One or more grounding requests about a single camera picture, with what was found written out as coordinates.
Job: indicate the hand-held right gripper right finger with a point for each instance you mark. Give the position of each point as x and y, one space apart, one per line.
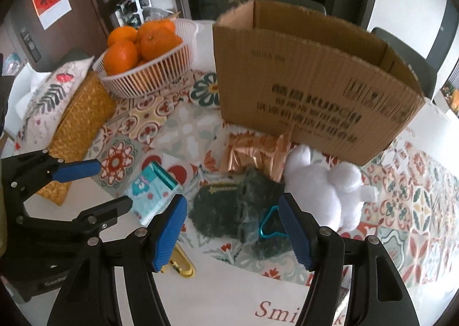
297 236

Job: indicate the rose gold foil bag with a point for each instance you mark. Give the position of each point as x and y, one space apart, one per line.
247 155

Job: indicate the leaf print cushion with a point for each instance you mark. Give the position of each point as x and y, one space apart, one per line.
50 96

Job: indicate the black door lock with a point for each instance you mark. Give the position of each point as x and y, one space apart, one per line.
30 44

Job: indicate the white plush toy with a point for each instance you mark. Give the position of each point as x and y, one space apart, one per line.
322 186

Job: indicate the teal printed tissue pack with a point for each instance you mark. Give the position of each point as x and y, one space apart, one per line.
150 186

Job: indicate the white shoe rack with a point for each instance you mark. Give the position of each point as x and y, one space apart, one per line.
138 6

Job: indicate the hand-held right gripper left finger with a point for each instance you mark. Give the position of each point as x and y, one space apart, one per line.
167 236

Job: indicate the brown cardboard box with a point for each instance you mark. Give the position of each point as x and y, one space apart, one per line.
304 96

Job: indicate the shiny gold object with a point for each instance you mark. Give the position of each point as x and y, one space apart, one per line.
183 266

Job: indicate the teal carabiner clip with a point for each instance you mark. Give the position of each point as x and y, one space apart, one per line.
260 226

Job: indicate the white plastic basket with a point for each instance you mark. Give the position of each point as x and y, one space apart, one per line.
150 76

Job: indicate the yellow woven cushion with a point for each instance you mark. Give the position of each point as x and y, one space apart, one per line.
79 114

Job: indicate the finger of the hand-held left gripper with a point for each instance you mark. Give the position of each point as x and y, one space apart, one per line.
107 213
77 170

